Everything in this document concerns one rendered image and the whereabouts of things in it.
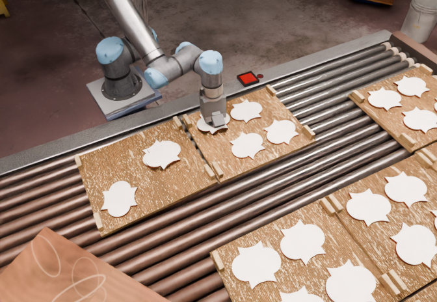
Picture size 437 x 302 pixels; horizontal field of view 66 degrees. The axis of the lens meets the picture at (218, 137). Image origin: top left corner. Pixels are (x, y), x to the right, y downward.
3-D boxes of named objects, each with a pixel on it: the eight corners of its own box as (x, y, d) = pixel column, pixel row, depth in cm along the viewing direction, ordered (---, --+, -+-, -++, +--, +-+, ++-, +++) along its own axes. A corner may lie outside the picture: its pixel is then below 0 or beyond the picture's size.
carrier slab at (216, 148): (181, 120, 138) (181, 117, 137) (266, 89, 150) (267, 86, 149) (220, 184, 118) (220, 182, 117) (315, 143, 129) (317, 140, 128)
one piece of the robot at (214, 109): (206, 105, 113) (208, 137, 126) (231, 98, 115) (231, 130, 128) (196, 83, 121) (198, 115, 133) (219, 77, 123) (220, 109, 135)
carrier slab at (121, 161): (75, 160, 126) (74, 157, 125) (176, 120, 138) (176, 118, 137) (102, 238, 106) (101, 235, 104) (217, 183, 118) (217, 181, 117)
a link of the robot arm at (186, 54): (164, 49, 116) (184, 64, 110) (190, 36, 120) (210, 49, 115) (168, 68, 122) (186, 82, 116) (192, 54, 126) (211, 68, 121)
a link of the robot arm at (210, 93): (225, 86, 117) (203, 92, 115) (225, 96, 120) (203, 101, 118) (218, 73, 121) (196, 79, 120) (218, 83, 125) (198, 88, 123)
